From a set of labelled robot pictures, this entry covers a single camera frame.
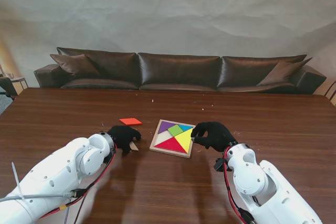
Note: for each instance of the blue tangram triangle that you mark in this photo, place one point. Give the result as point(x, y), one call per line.
point(187, 128)

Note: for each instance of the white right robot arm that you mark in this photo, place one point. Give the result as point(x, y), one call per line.
point(262, 187)

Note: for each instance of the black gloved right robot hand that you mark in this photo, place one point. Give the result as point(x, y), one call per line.
point(216, 136)

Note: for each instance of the purple tangram triangle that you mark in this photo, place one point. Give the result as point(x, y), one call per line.
point(164, 127)

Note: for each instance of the brown leather sofa pillow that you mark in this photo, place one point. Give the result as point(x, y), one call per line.
point(76, 66)
point(283, 73)

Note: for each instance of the large yellow tangram triangle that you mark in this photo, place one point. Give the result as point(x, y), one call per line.
point(185, 141)

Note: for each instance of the dark brown leather sofa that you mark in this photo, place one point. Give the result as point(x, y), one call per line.
point(178, 69)

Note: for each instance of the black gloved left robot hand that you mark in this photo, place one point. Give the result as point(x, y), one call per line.
point(122, 136)

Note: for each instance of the small side table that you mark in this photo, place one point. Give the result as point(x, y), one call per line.
point(18, 79)

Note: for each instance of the green tangram square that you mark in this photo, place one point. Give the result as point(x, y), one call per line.
point(176, 130)

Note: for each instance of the orange tangram parallelogram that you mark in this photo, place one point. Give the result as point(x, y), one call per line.
point(130, 121)

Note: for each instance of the natural wood tangram triangle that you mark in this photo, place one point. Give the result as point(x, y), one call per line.
point(134, 147)

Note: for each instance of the large red tangram triangle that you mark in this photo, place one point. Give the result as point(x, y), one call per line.
point(172, 145)

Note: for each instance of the square wooden tangram tray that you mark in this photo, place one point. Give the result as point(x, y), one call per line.
point(168, 153)

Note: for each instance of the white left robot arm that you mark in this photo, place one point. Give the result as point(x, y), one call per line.
point(52, 176)

